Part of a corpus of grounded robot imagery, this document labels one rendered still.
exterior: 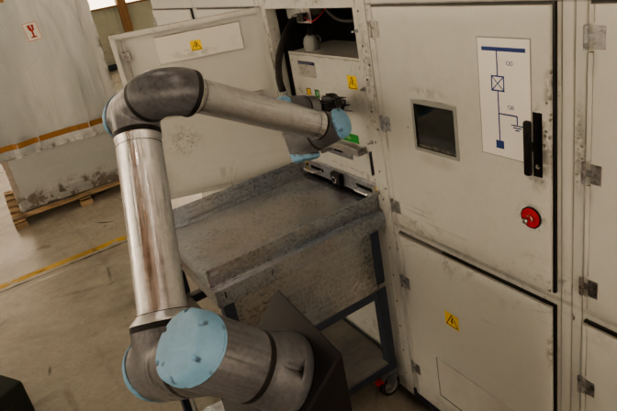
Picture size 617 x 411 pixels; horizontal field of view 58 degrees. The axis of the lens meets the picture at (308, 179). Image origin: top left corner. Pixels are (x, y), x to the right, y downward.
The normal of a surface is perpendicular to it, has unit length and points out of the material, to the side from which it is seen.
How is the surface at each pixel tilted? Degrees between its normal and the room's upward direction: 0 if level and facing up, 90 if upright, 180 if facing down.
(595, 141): 90
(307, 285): 90
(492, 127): 90
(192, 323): 42
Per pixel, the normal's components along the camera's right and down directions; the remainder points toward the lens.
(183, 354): -0.66, -0.44
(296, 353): 0.39, -0.68
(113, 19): 0.54, 0.24
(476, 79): -0.83, 0.34
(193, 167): 0.14, 0.36
